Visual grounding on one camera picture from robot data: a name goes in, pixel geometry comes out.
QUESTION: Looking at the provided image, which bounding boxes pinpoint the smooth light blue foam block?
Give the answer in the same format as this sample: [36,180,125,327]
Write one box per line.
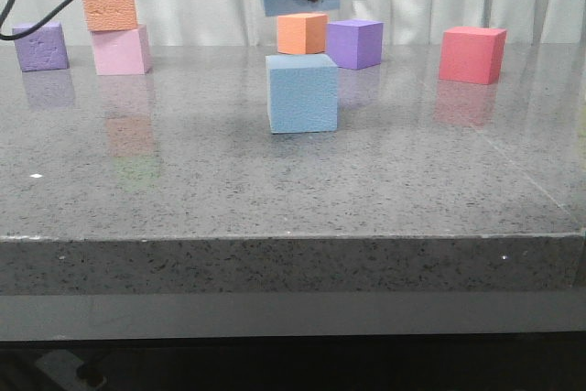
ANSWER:
[266,53,338,134]

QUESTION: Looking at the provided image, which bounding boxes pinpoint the smooth orange foam block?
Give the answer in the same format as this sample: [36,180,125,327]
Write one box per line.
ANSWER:
[277,13,329,55]

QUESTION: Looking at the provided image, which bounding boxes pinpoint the smooth purple foam block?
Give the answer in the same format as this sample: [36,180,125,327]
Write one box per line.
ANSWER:
[326,19,384,70]

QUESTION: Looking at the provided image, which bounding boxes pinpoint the pink foam block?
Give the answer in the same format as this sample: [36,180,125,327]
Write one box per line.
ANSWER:
[91,25,152,75]

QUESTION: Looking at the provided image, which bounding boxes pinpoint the dented orange foam block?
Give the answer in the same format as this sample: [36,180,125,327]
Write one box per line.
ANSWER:
[82,0,138,32]

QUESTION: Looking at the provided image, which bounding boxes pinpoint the dented purple foam block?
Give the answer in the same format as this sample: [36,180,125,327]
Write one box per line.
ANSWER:
[15,22,70,72]

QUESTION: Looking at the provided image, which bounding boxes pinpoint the power adapter under table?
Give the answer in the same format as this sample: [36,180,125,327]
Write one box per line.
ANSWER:
[34,350,107,390]

